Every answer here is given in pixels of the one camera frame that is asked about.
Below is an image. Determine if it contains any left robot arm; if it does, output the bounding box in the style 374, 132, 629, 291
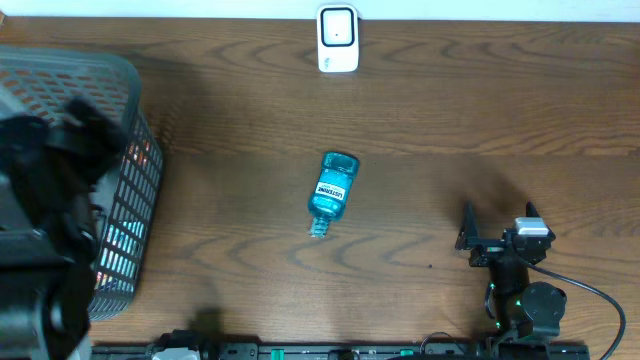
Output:
1, 97, 128, 359

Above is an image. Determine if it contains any grey plastic basket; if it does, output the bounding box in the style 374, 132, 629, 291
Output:
1, 46, 163, 321

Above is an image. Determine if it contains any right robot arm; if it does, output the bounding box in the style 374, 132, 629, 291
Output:
455, 203, 567, 349

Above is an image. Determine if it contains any teal mouthwash bottle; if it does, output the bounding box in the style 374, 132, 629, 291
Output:
308, 152, 360, 238

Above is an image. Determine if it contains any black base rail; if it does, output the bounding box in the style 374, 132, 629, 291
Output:
89, 341, 592, 360

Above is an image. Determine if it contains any white barcode scanner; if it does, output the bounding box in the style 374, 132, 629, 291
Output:
316, 4, 360, 73

